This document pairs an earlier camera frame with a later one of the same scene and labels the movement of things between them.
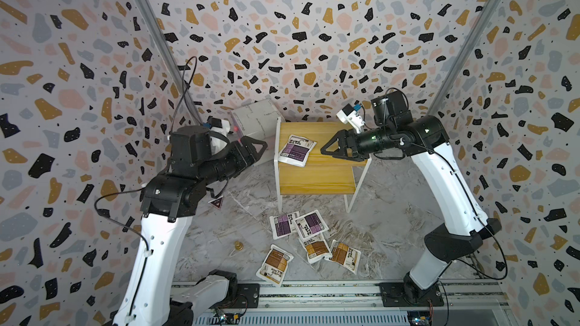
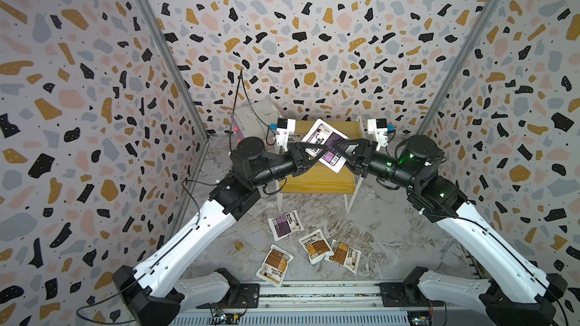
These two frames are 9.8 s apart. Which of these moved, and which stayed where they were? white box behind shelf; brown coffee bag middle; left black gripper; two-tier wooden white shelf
Moved: left black gripper
Stayed: brown coffee bag middle; white box behind shelf; two-tier wooden white shelf
